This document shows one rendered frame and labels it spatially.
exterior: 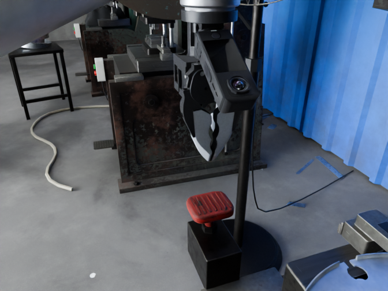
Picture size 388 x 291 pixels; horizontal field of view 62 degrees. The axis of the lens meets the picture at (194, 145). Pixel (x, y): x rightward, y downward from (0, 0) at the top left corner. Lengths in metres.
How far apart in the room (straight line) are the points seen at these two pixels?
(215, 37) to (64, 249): 1.35
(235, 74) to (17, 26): 0.25
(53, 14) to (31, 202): 1.81
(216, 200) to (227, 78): 0.23
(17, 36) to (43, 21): 0.01
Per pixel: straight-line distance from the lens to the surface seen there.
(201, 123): 0.45
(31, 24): 0.19
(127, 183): 1.90
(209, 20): 0.41
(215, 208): 0.52
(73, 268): 1.53
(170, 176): 1.92
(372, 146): 2.12
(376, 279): 0.45
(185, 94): 0.42
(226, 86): 0.36
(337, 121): 2.29
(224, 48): 0.41
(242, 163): 1.22
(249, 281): 0.58
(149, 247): 1.53
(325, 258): 0.56
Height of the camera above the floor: 1.09
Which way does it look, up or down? 28 degrees down
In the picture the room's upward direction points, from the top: straight up
